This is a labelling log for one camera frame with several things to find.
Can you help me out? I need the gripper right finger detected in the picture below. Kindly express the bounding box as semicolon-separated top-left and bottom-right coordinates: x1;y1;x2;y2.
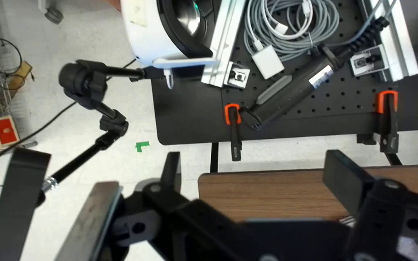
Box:
323;150;418;261

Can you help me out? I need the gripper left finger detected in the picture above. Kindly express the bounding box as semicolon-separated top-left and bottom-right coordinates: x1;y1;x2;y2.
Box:
100;152;260;261

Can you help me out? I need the orange and black clamp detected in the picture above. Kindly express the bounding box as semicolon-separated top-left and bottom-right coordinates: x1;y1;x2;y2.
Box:
356;90;400;154
224;103;243;162

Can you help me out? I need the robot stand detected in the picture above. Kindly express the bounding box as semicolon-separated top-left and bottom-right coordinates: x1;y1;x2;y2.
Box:
151;0;418;173

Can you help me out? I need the small brown box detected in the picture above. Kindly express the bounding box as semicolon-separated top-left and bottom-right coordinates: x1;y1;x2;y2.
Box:
7;61;34;90

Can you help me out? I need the caster wheel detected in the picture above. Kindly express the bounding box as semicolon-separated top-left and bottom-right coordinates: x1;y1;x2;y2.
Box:
37;0;65;25

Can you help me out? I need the black corded handheld device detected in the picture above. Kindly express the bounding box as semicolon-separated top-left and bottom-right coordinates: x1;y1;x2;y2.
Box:
239;16;391;131

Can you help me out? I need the metal corner bracket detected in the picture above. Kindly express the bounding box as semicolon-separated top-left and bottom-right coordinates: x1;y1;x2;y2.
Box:
350;44;391;77
224;62;250;90

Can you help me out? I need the aluminium profile rail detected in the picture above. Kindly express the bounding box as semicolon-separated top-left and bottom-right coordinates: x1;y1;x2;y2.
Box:
201;0;248;87
358;0;418;82

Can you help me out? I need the camera on mount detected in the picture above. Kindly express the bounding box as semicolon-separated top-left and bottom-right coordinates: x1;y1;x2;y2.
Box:
0;59;167;261

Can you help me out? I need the white charger with cable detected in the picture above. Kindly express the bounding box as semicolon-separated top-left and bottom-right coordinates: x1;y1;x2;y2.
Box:
249;0;315;80

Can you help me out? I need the black cable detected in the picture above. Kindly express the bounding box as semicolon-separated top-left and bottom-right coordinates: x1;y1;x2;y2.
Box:
0;101;78;219

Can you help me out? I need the coil of grey cable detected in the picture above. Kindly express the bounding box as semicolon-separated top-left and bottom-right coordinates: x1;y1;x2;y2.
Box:
243;0;340;62

